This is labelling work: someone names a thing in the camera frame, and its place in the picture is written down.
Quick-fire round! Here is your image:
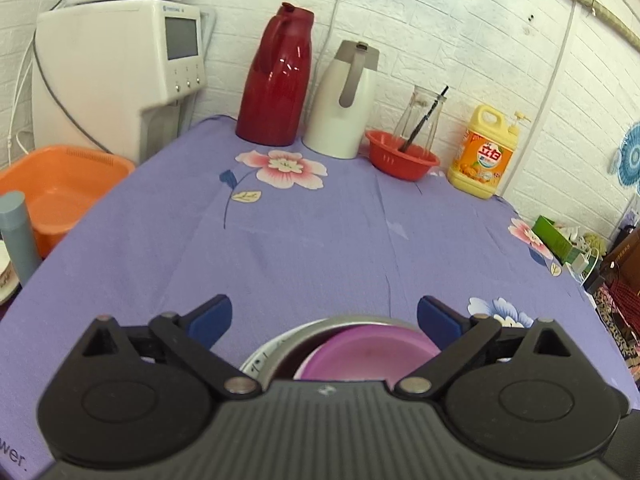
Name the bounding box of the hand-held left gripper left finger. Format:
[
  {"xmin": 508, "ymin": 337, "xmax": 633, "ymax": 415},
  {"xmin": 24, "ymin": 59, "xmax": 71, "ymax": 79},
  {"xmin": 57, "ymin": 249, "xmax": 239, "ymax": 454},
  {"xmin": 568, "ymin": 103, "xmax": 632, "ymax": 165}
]
[{"xmin": 75, "ymin": 295, "xmax": 263, "ymax": 401}]

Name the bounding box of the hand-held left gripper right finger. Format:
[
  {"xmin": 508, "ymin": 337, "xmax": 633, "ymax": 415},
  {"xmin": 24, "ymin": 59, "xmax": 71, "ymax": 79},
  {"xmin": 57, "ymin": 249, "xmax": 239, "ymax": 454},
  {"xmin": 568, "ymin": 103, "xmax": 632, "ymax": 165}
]
[{"xmin": 395, "ymin": 295, "xmax": 573, "ymax": 401}]

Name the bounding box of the white floral plate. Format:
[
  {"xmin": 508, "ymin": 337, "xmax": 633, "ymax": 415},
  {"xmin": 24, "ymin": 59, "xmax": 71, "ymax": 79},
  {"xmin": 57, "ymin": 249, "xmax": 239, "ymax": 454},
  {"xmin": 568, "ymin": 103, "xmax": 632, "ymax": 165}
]
[{"xmin": 239, "ymin": 342, "xmax": 275, "ymax": 386}]

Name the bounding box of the purple plastic bowl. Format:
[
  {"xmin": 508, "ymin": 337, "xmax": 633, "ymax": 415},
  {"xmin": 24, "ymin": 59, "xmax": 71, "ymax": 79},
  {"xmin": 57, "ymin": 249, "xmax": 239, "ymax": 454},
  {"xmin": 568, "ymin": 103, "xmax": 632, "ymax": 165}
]
[{"xmin": 294, "ymin": 324, "xmax": 442, "ymax": 381}]

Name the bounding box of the stainless steel bowl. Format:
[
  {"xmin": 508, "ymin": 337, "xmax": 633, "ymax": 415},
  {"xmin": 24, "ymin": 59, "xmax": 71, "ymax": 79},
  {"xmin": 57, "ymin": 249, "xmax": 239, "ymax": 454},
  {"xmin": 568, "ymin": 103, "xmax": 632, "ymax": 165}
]
[{"xmin": 262, "ymin": 315, "xmax": 423, "ymax": 383}]

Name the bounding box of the red bowl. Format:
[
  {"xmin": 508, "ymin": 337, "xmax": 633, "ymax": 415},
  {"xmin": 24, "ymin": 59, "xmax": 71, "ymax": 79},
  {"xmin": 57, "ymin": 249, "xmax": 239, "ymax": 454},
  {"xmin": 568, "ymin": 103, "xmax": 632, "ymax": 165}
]
[{"xmin": 274, "ymin": 319, "xmax": 421, "ymax": 381}]

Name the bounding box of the purple floral tablecloth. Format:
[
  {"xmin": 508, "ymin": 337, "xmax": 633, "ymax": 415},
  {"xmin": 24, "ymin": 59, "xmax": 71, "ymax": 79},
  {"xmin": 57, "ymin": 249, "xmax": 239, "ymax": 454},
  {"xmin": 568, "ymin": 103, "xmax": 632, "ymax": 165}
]
[{"xmin": 0, "ymin": 115, "xmax": 640, "ymax": 480}]

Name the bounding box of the green tissue box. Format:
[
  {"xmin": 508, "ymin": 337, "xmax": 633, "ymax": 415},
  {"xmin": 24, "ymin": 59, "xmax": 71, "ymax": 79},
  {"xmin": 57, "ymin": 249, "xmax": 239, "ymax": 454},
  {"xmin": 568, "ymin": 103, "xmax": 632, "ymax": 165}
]
[{"xmin": 531, "ymin": 215, "xmax": 576, "ymax": 266}]

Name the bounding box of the white charger plug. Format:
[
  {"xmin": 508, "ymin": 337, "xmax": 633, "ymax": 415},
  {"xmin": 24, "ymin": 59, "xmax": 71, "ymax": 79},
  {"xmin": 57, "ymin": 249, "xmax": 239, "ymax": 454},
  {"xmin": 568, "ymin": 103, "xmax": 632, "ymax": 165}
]
[{"xmin": 567, "ymin": 247, "xmax": 598, "ymax": 276}]

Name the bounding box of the red plastic basket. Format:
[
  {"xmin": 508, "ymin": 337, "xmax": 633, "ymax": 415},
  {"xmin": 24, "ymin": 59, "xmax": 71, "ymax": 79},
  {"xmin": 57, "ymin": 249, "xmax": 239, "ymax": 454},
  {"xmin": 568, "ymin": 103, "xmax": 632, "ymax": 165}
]
[{"xmin": 365, "ymin": 130, "xmax": 442, "ymax": 182}]

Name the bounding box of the yellow detergent bottle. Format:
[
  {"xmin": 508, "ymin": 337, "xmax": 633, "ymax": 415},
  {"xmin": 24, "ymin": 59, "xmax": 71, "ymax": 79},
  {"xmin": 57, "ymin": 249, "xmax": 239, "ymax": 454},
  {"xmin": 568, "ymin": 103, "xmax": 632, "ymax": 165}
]
[{"xmin": 447, "ymin": 105, "xmax": 532, "ymax": 201}]

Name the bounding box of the red patterned cloth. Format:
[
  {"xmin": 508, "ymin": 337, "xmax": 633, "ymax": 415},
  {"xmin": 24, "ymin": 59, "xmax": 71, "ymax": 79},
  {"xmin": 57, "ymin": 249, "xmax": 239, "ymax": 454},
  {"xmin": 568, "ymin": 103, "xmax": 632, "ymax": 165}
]
[{"xmin": 595, "ymin": 280, "xmax": 640, "ymax": 361}]

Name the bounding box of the black bottle brush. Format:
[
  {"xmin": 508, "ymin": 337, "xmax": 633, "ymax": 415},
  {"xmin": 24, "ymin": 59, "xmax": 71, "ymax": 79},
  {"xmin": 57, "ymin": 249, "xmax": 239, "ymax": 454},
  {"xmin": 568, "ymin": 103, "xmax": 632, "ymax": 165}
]
[{"xmin": 398, "ymin": 85, "xmax": 449, "ymax": 153}]

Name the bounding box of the brown box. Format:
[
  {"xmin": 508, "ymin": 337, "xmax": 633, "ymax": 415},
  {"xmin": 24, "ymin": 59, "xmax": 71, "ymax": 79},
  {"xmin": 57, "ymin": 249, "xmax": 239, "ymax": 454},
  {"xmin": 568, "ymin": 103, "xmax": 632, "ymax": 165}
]
[{"xmin": 585, "ymin": 225, "xmax": 640, "ymax": 296}]

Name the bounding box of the orange plastic basin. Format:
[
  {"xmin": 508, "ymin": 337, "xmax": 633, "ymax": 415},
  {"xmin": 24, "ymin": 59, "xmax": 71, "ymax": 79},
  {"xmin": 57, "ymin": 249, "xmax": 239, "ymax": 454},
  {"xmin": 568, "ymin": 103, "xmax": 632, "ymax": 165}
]
[{"xmin": 0, "ymin": 145, "xmax": 137, "ymax": 258}]

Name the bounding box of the clear glass bottle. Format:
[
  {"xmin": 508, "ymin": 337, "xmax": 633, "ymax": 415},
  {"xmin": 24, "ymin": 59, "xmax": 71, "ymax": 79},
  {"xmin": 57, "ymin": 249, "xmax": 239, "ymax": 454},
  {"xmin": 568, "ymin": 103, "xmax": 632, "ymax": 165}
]
[{"xmin": 392, "ymin": 85, "xmax": 446, "ymax": 153}]

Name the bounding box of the grey-blue cylinder bottle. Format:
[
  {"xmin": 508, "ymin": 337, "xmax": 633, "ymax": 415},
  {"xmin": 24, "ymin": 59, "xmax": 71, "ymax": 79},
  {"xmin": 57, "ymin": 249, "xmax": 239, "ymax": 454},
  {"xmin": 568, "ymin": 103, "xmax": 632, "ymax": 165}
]
[{"xmin": 0, "ymin": 191, "xmax": 43, "ymax": 288}]

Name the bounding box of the white ceramic cup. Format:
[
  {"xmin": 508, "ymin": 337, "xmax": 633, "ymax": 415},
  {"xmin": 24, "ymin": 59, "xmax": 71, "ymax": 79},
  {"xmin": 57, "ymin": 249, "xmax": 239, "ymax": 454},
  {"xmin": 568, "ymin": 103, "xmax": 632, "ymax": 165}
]
[{"xmin": 0, "ymin": 240, "xmax": 23, "ymax": 306}]

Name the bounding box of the white thermos jug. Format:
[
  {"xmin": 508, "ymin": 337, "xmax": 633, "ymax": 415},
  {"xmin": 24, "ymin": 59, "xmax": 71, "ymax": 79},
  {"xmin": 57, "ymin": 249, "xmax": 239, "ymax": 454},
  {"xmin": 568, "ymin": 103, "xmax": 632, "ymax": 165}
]
[{"xmin": 302, "ymin": 40, "xmax": 382, "ymax": 159}]

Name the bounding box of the red thermos jug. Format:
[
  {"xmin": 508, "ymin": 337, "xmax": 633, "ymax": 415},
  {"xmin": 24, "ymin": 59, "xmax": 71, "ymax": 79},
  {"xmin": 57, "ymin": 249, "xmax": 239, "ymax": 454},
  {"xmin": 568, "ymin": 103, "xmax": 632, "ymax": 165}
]
[{"xmin": 235, "ymin": 2, "xmax": 316, "ymax": 147}]

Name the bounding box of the white water dispenser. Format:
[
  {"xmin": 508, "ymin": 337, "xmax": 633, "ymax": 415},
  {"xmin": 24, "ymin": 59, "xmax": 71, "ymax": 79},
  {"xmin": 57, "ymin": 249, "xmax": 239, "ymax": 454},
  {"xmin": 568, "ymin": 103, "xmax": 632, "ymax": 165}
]
[{"xmin": 31, "ymin": 0, "xmax": 217, "ymax": 166}]

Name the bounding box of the bamboo pole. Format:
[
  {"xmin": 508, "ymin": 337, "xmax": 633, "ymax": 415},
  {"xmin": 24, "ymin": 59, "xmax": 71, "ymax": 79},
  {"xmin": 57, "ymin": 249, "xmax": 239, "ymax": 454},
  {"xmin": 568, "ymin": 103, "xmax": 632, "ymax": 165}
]
[{"xmin": 505, "ymin": 0, "xmax": 640, "ymax": 43}]

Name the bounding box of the blue fan wall decoration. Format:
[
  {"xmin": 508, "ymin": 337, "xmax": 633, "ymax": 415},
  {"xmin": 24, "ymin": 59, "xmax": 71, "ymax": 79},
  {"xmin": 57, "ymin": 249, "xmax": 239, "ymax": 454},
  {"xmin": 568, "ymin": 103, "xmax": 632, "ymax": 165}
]
[{"xmin": 609, "ymin": 121, "xmax": 640, "ymax": 201}]

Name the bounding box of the grey cable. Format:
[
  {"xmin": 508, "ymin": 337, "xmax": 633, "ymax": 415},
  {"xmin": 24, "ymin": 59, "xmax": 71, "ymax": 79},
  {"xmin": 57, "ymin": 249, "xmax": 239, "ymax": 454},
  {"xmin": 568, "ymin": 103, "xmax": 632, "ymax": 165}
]
[{"xmin": 33, "ymin": 45, "xmax": 115, "ymax": 156}]

